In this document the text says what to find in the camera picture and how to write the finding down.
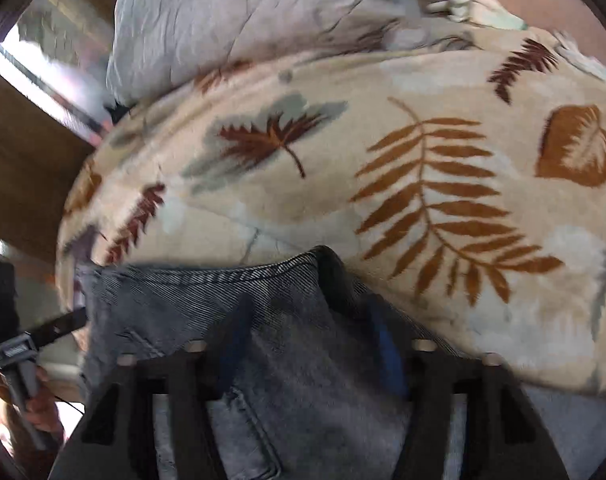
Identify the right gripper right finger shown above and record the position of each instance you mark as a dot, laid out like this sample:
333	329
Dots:
504	438

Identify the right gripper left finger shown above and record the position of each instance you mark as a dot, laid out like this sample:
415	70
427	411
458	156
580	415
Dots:
115	437

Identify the grey-blue denim pants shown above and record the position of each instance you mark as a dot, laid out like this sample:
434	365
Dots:
306	401

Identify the person left hand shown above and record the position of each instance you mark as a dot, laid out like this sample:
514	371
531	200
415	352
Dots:
41	411

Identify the leaf-print beige blanket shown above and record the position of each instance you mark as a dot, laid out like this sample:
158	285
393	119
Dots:
465	181

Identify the grey quilted pillow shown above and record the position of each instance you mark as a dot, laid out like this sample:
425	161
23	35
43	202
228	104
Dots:
160	44

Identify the white glove left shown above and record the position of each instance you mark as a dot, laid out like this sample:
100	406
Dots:
485	13

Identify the wooden window frame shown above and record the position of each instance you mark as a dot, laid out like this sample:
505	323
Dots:
54	110

